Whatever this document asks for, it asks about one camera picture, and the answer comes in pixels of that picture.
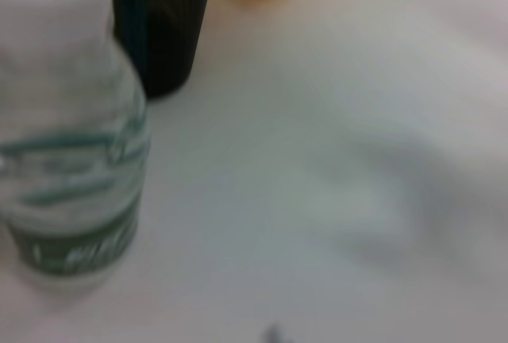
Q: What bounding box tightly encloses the black mesh pen holder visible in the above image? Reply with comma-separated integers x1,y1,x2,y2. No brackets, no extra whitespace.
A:
110,0,215,100

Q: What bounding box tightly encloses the clear water bottle green label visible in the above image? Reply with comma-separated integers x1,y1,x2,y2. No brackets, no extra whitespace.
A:
0,0,152,292

